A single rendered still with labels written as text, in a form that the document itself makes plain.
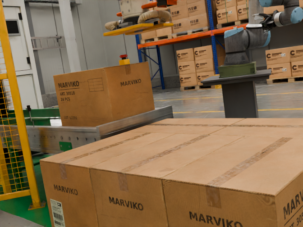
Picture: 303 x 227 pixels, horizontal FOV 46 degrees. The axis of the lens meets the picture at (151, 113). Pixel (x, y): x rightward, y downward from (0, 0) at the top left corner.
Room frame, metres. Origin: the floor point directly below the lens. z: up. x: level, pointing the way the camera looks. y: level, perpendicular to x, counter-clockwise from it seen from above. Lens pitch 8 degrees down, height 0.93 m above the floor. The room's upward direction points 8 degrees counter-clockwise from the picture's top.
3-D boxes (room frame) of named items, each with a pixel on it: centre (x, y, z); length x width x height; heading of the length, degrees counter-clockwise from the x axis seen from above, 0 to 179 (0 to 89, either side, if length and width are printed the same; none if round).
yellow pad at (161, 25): (2.34, -0.06, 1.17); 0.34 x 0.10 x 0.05; 47
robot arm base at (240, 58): (2.79, -0.71, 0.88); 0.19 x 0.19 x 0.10
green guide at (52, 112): (3.59, 1.02, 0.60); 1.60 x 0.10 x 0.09; 47
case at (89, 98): (2.59, 0.32, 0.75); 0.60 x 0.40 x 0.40; 46
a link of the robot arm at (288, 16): (2.28, -0.96, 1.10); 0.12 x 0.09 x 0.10; 26
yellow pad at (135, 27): (2.21, 0.07, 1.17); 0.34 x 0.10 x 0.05; 47
